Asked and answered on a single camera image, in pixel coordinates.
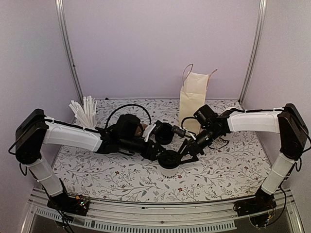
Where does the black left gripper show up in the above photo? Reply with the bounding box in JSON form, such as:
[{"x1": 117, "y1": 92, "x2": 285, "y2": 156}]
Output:
[{"x1": 120, "y1": 136, "x2": 170, "y2": 162}]

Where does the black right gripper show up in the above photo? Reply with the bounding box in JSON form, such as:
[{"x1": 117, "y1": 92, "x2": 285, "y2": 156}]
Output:
[{"x1": 176, "y1": 126, "x2": 222, "y2": 165}]

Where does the black plastic cup lid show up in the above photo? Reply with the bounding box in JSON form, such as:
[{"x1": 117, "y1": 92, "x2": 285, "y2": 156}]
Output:
[{"x1": 158, "y1": 150, "x2": 179, "y2": 168}]

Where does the white paper coffee cup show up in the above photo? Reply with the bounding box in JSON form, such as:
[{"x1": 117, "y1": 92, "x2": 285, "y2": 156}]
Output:
[{"x1": 159, "y1": 166, "x2": 178, "y2": 178}]

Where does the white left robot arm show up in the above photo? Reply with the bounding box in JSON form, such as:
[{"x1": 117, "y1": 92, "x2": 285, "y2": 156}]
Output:
[{"x1": 8, "y1": 109, "x2": 165, "y2": 211}]

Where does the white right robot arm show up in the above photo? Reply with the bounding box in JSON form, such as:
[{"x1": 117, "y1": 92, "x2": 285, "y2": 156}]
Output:
[{"x1": 177, "y1": 103, "x2": 311, "y2": 212}]

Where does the stack of black lids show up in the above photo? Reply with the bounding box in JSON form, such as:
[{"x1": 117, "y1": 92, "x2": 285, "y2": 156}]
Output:
[{"x1": 155, "y1": 123, "x2": 174, "y2": 145}]

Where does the brown cardboard cup carrier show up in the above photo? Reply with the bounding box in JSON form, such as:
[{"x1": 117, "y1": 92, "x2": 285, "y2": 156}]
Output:
[{"x1": 135, "y1": 123, "x2": 148, "y2": 136}]

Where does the floral patterned table mat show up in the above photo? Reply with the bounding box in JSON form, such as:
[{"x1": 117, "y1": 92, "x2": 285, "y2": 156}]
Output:
[{"x1": 48, "y1": 98, "x2": 273, "y2": 203}]

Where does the cream paper bag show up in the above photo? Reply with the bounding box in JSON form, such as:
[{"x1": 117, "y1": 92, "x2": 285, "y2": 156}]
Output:
[{"x1": 178, "y1": 64, "x2": 217, "y2": 134}]

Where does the cup of white straws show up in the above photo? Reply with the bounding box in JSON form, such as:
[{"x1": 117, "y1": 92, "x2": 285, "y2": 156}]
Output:
[{"x1": 69, "y1": 96, "x2": 97, "y2": 129}]

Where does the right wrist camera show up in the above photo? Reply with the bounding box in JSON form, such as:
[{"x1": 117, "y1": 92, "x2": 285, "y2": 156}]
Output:
[{"x1": 172, "y1": 125, "x2": 196, "y2": 140}]

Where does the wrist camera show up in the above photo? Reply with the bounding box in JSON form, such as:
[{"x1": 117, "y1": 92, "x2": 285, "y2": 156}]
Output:
[
  {"x1": 142, "y1": 120, "x2": 163, "y2": 142},
  {"x1": 172, "y1": 125, "x2": 196, "y2": 140}
]

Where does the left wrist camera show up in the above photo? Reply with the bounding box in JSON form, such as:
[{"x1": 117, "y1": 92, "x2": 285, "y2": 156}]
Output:
[{"x1": 142, "y1": 120, "x2": 163, "y2": 142}]

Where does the metal front rail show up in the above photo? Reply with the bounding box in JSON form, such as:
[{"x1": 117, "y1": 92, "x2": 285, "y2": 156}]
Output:
[{"x1": 21, "y1": 188, "x2": 304, "y2": 233}]

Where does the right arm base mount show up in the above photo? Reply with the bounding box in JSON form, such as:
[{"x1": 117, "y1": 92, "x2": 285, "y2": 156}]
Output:
[{"x1": 233, "y1": 189, "x2": 276, "y2": 228}]

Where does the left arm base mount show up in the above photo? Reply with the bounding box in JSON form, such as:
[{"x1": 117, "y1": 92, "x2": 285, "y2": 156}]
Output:
[{"x1": 47, "y1": 192, "x2": 90, "y2": 216}]

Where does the right aluminium frame post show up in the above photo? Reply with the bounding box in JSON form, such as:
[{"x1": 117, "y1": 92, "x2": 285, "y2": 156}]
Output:
[{"x1": 239, "y1": 0, "x2": 267, "y2": 104}]

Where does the aluminium frame post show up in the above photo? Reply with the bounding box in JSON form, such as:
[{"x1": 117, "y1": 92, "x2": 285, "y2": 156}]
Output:
[
  {"x1": 55, "y1": 0, "x2": 83, "y2": 102},
  {"x1": 239, "y1": 0, "x2": 267, "y2": 104}
]

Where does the left aluminium frame post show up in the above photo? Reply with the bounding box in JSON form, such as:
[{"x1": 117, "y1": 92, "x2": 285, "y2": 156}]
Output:
[{"x1": 55, "y1": 0, "x2": 83, "y2": 102}]

